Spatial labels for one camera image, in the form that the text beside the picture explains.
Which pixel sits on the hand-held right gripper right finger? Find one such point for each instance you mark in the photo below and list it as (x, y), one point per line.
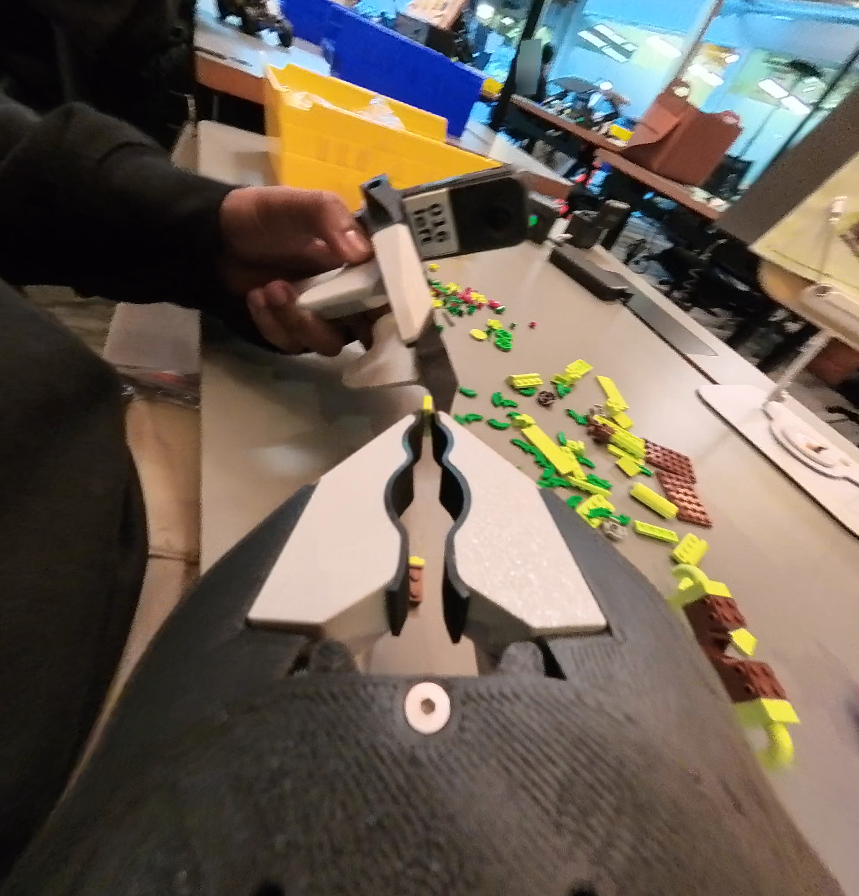
(520, 553)

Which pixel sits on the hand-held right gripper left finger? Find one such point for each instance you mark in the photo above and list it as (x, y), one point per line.
(331, 546)

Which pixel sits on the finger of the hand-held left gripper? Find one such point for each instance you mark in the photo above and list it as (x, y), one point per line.
(401, 280)
(391, 367)

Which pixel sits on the brown lime brick build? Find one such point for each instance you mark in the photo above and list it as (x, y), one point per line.
(716, 616)

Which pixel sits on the person's left forearm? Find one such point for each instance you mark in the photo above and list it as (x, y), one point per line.
(107, 210)

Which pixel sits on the person's left hand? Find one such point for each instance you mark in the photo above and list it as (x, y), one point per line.
(282, 224)

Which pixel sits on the pile of tiny colourful pieces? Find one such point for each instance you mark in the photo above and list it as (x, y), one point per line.
(464, 301)

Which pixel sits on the scattered lime bricks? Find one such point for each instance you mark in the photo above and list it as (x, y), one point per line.
(552, 451)

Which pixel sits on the black small device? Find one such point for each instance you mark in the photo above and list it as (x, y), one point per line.
(597, 224)

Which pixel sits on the scattered green leaf pieces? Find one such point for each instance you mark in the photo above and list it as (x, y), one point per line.
(503, 341)

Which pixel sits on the black long flat device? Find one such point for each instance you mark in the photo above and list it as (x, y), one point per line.
(611, 280)

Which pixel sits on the yellow plastic bin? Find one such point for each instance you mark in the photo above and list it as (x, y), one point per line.
(345, 147)

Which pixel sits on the wooden edged desk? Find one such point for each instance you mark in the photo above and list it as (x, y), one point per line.
(646, 171)

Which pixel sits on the brown studded baseplate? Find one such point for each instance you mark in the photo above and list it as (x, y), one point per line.
(685, 500)
(671, 462)

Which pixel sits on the brown cardboard box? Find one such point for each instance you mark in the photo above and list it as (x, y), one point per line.
(681, 140)

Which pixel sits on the white stand with flat base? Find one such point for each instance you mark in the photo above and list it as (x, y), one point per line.
(744, 413)

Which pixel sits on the instruction booklet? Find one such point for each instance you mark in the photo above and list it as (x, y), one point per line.
(814, 231)

